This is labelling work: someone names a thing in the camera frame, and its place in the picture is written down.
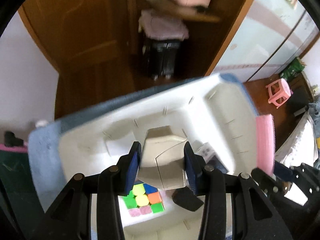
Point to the white handheld screen device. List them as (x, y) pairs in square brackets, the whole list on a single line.
[(212, 158)]

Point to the blue grey cloth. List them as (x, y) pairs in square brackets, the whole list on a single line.
[(315, 110)]

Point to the pack of dark bottles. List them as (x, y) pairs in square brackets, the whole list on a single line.
[(160, 55)]

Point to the white plastic storage bin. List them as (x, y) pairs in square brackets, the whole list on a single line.
[(225, 120)]

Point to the pink folded cloth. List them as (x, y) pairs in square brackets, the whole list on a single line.
[(162, 26)]

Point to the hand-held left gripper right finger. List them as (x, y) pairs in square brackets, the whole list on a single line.
[(191, 172)]

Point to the black charger plug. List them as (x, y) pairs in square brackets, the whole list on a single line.
[(186, 200)]

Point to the wooden corner shelf unit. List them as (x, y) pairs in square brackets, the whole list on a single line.
[(225, 30)]

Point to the green chalkboard with pink frame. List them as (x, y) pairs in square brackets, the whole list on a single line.
[(15, 180)]

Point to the light blue flowered wardrobe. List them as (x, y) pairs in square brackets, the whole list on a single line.
[(262, 42)]

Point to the green printed bag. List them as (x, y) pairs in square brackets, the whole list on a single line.
[(293, 70)]

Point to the pink sponge strip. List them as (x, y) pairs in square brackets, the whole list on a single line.
[(265, 142)]

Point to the pink plastic stool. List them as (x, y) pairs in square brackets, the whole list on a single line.
[(277, 87)]

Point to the translucent white plastic box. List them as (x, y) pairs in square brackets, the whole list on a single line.
[(162, 160)]

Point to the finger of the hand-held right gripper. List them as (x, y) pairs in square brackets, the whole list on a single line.
[(265, 180), (285, 172)]

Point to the white checkered towel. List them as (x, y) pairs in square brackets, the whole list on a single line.
[(300, 140)]

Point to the colourful puzzle cube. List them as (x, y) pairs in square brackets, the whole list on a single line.
[(142, 200)]

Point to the blue plush table cloth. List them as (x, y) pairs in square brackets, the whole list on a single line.
[(45, 140)]

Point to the brown wooden door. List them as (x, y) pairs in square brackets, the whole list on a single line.
[(75, 30)]

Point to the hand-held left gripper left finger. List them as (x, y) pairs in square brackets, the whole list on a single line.
[(132, 170)]

